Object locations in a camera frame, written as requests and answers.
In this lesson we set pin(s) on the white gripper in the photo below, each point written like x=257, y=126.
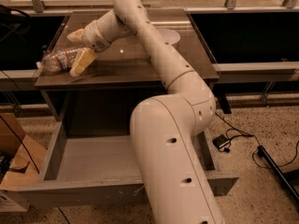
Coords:
x=92, y=36

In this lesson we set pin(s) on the clear plastic water bottle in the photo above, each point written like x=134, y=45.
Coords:
x=58, y=60

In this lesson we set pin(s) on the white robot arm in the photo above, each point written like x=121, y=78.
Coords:
x=163, y=127

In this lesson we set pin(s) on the grey cabinet with glossy top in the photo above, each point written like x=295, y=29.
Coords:
x=126, y=65

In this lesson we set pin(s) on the open grey top drawer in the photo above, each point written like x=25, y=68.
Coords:
x=91, y=159

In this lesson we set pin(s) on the black bag at left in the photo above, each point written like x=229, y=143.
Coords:
x=18, y=21

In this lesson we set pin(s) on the white ceramic bowl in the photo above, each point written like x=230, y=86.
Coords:
x=170, y=36

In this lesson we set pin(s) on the brown cardboard box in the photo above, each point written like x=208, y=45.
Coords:
x=21, y=161

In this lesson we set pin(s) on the small black power adapter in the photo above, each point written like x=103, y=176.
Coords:
x=220, y=141

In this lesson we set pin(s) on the black metal stand leg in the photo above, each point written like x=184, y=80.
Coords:
x=273, y=166

